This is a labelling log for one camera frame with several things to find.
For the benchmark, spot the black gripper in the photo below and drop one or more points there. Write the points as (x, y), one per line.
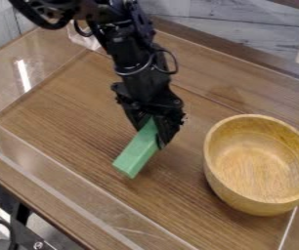
(155, 102)

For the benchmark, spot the green rectangular block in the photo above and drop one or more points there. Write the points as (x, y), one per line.
(139, 151)

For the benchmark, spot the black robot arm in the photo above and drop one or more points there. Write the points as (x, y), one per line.
(125, 32)

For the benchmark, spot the brown wooden bowl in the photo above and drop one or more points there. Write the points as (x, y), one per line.
(251, 154)

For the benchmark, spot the black table leg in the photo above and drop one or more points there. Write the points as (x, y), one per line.
(22, 213)

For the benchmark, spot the clear acrylic tray wall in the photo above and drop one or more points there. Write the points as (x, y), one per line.
(63, 129)

